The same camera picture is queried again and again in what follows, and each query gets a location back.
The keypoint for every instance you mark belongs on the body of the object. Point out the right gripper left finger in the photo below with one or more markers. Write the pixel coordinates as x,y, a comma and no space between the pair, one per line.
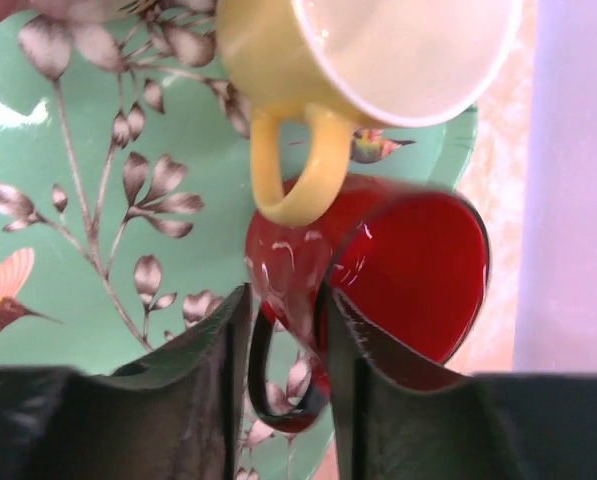
174,413

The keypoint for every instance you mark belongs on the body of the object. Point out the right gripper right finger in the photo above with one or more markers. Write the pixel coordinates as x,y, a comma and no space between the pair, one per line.
399,415

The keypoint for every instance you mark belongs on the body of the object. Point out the red mug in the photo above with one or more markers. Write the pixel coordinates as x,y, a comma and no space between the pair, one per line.
415,260

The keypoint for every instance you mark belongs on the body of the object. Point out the yellow mug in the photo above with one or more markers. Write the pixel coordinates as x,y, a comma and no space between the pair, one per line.
314,72

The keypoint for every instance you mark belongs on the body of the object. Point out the pink floral mug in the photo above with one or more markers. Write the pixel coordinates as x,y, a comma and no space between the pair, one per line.
107,10

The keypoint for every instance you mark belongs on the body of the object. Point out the green floral tray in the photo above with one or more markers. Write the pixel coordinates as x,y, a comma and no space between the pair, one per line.
126,197

